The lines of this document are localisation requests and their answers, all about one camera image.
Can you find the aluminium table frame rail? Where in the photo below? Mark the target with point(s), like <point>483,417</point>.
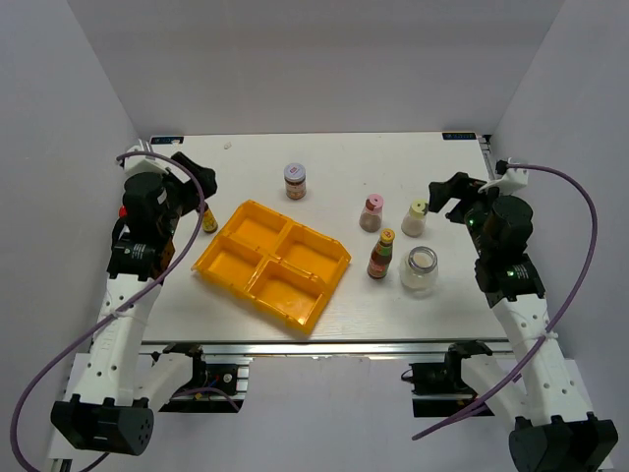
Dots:
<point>326,348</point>

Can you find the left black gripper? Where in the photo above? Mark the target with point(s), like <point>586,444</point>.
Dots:
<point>188,190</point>

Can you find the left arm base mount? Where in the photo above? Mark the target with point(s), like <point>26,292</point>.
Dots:
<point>229,377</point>

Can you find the clear glass jar steel lid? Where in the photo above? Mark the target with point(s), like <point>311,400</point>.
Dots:
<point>418,269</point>

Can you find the pink-lid spice shaker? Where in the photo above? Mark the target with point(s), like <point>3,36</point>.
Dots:
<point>371,216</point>

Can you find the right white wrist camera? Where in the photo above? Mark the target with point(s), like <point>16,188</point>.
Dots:
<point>509,178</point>

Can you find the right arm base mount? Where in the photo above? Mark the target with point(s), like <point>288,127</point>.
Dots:
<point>437,387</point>

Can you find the right blue table label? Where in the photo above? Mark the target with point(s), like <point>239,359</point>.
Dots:
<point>458,136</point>

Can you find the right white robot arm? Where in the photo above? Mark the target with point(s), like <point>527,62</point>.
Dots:
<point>551,425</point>

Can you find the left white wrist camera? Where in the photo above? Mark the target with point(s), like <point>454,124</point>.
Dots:
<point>141,163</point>

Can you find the red-label sauce bottle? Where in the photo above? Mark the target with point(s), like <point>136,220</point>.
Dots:
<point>381,255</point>

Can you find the small yellow-label dark bottle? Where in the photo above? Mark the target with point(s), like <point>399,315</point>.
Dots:
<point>209,224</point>

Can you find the blue table label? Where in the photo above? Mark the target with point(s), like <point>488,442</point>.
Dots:
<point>166,140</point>
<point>458,136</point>

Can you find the yellow-lid spice shaker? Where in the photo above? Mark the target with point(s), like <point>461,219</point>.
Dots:
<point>414,222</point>

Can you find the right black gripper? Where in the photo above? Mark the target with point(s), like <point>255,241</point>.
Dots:
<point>457,187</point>

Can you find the white-lid sauce jar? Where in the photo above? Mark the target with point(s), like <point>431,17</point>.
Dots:
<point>295,181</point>

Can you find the left blue table label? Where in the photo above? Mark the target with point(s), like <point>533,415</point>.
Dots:
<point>166,140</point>

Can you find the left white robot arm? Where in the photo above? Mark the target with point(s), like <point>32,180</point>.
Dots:
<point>110,410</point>

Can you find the yellow four-compartment plastic tray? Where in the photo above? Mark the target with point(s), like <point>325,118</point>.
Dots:
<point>282,267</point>

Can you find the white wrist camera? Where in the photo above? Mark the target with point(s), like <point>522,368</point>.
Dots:
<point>141,163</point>
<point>509,178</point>

